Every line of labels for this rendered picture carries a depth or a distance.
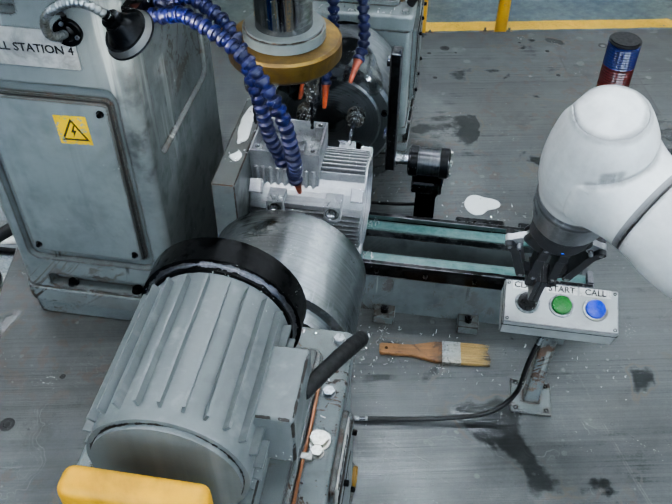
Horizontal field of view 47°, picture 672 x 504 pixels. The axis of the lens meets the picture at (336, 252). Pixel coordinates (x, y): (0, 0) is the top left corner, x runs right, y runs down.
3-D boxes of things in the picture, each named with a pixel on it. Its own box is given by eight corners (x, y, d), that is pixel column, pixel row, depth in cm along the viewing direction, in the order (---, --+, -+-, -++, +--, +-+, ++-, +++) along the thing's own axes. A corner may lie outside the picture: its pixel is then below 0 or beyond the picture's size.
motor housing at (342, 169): (252, 261, 144) (244, 181, 131) (274, 196, 158) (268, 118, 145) (359, 274, 142) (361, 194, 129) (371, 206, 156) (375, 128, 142)
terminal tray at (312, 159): (251, 183, 137) (248, 150, 132) (264, 147, 144) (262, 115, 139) (318, 190, 135) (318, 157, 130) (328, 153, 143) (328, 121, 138)
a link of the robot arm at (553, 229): (539, 153, 89) (530, 179, 95) (536, 223, 86) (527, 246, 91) (620, 161, 88) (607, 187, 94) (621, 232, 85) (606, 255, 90)
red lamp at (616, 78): (598, 91, 150) (604, 70, 146) (595, 75, 154) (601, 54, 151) (630, 94, 149) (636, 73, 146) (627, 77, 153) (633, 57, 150)
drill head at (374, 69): (265, 187, 161) (257, 82, 143) (302, 81, 190) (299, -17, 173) (386, 199, 158) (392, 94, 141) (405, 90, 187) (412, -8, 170)
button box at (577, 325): (497, 332, 121) (502, 320, 116) (500, 290, 124) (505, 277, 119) (610, 345, 119) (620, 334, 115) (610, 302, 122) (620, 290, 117)
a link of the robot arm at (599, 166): (511, 190, 88) (601, 269, 83) (535, 108, 73) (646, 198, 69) (575, 134, 90) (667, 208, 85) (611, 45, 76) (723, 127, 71)
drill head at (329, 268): (165, 472, 114) (134, 367, 96) (229, 291, 140) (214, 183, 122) (334, 497, 111) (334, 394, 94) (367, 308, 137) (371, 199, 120)
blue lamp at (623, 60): (604, 70, 146) (610, 49, 143) (601, 54, 151) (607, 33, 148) (636, 73, 146) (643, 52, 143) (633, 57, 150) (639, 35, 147)
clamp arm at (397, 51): (380, 170, 152) (387, 53, 134) (382, 160, 154) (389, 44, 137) (398, 171, 152) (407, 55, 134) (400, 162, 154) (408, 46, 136)
